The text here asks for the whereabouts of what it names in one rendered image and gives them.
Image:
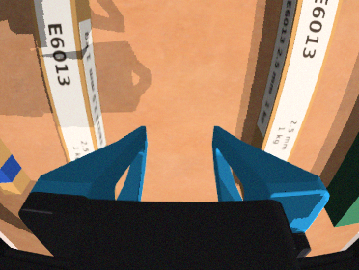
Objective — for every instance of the tan box with white label and blue bands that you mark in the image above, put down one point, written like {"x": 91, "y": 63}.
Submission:
{"x": 64, "y": 37}

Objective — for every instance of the dark green rectangular block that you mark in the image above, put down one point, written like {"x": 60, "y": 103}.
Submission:
{"x": 343, "y": 204}

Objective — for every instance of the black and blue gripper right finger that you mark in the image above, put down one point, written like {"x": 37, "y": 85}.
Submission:
{"x": 266, "y": 177}

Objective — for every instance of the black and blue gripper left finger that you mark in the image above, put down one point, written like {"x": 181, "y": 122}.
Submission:
{"x": 96, "y": 174}

